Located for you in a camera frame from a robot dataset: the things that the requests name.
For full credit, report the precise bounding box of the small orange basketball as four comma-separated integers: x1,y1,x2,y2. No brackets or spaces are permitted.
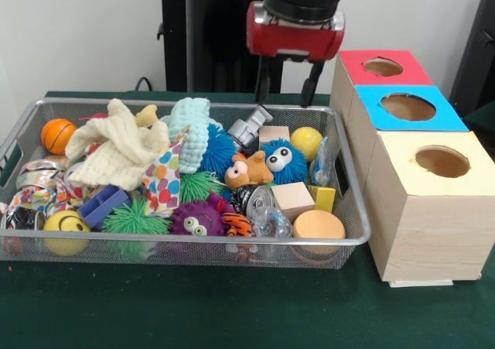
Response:
40,118,77,156

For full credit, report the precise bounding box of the wooden box with three holes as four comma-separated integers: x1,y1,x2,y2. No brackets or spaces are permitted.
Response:
329,50,495,288

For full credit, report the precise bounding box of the plain yellow ball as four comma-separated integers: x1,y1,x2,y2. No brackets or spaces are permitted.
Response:
291,126,324,163

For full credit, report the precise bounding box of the clear mesh bin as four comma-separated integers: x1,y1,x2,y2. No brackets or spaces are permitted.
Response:
0,98,372,270

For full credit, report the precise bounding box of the purple spiky ball with eyes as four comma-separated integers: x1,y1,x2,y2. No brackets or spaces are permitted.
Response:
170,194,231,238

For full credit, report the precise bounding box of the yellow smiley ball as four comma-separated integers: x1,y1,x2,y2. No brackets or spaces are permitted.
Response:
44,210,92,257

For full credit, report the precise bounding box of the cream knitted cloth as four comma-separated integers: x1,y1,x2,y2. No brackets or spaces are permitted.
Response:
64,98,171,193

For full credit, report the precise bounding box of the mint green knitted cloth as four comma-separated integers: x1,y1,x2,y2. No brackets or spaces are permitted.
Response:
160,97,211,175

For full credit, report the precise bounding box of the green spiky ball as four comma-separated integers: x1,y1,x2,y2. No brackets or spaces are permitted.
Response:
103,197,172,258

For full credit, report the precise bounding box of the black chair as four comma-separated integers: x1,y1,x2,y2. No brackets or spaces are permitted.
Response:
449,0,495,119

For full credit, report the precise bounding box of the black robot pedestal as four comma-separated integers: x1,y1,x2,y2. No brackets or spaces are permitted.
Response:
149,0,312,94

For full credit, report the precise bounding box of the blue fuzzy toy with eyes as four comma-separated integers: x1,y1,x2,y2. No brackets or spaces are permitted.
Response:
261,139,309,185

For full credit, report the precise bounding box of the brown plush toy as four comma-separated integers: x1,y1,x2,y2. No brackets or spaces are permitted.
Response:
224,151,275,190

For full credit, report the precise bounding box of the polka dot cloth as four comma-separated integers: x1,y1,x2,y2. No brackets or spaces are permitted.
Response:
144,128,188,218

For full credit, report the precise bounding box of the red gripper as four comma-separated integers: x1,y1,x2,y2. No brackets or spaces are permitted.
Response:
246,1,346,108

